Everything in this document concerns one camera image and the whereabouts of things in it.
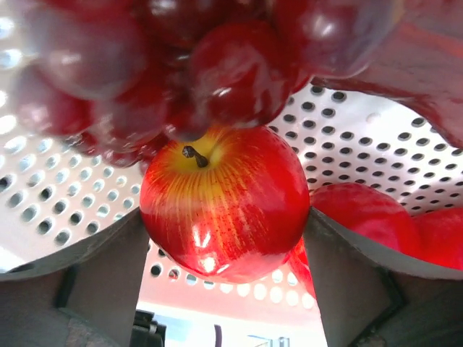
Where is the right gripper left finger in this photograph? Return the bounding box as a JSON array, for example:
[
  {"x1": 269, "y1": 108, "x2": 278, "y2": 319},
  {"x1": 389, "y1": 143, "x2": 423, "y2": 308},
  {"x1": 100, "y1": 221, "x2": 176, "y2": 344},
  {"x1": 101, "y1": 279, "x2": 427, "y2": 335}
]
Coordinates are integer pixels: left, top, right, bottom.
[{"x1": 1, "y1": 209, "x2": 148, "y2": 346}]

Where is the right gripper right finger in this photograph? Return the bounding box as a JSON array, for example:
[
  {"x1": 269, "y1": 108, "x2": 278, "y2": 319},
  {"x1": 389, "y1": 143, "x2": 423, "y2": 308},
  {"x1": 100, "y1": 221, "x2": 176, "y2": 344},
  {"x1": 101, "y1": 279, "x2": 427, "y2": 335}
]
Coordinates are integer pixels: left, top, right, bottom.
[{"x1": 303, "y1": 208, "x2": 462, "y2": 346}]

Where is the red apple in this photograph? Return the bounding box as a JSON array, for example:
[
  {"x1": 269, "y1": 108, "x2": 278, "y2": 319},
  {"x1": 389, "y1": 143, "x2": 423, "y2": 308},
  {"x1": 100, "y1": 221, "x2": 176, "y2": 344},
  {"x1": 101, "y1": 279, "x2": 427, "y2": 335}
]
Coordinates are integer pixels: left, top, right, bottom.
[
  {"x1": 285, "y1": 182, "x2": 463, "y2": 301},
  {"x1": 140, "y1": 126, "x2": 310, "y2": 284}
]

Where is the dark red grape bunch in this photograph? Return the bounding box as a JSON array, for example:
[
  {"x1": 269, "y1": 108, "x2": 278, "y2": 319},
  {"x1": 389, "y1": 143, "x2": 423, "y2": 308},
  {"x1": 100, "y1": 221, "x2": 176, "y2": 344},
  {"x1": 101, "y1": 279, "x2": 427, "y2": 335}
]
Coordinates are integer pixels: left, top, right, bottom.
[{"x1": 7, "y1": 1, "x2": 403, "y2": 167}]

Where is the white perforated plastic basket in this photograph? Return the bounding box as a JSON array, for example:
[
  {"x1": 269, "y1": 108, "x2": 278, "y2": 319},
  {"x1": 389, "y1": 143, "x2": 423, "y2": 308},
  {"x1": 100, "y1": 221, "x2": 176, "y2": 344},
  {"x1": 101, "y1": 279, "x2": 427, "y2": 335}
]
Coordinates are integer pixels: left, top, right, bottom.
[{"x1": 1, "y1": 1, "x2": 462, "y2": 325}]

